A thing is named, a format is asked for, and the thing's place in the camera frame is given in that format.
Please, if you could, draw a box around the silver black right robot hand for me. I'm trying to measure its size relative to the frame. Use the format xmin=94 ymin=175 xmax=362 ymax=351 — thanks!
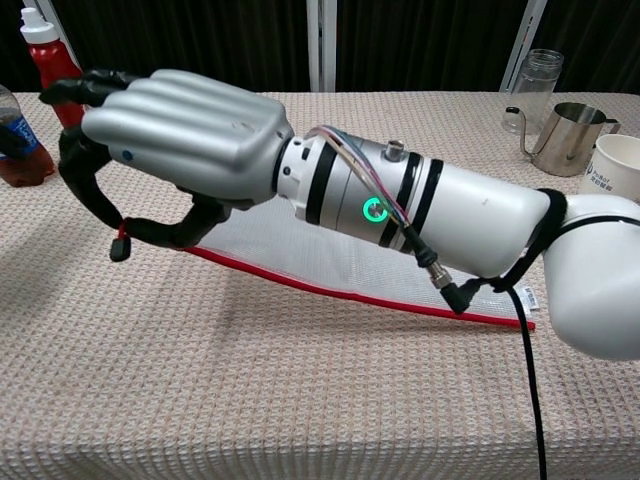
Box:
xmin=38 ymin=68 xmax=295 ymax=251

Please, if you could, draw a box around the clear mesh zipper pouch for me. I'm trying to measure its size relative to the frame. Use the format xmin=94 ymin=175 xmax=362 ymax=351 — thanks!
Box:
xmin=182 ymin=197 xmax=542 ymax=331

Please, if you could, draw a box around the black curtain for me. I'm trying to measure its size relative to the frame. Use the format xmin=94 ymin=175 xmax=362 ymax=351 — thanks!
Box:
xmin=0 ymin=0 xmax=640 ymax=95

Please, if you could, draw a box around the red ketchup bottle white cap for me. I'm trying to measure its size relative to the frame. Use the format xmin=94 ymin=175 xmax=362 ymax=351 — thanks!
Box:
xmin=19 ymin=7 xmax=86 ymax=129

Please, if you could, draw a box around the cola bottle blue label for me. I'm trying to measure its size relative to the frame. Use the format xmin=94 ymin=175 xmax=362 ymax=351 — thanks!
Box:
xmin=0 ymin=83 xmax=57 ymax=189

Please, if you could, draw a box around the beige waffle tablecloth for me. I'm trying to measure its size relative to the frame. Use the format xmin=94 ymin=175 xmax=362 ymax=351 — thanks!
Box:
xmin=0 ymin=91 xmax=640 ymax=480

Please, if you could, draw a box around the clear glass jar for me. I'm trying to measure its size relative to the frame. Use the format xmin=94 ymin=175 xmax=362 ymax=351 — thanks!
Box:
xmin=501 ymin=48 xmax=565 ymax=137

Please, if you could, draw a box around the steel gooseneck pitcher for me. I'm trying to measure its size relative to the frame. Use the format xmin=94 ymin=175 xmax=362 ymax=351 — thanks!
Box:
xmin=505 ymin=102 xmax=622 ymax=177

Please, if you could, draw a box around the white paper cup blue print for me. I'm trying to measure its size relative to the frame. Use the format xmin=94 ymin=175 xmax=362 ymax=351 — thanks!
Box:
xmin=578 ymin=133 xmax=640 ymax=203

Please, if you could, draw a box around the white vertical frame post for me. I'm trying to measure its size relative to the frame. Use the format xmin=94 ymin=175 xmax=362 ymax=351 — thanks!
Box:
xmin=306 ymin=0 xmax=338 ymax=93

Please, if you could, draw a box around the coloured wrist wire bundle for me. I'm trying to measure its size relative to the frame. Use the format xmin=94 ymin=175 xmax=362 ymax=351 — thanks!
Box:
xmin=304 ymin=125 xmax=414 ymax=229

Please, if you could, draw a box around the white slanted frame post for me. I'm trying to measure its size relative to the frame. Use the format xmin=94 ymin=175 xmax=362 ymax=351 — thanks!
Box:
xmin=22 ymin=0 xmax=84 ymax=76
xmin=498 ymin=0 xmax=549 ymax=94

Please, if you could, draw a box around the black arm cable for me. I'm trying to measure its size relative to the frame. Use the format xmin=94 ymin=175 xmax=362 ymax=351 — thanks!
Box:
xmin=407 ymin=224 xmax=549 ymax=480

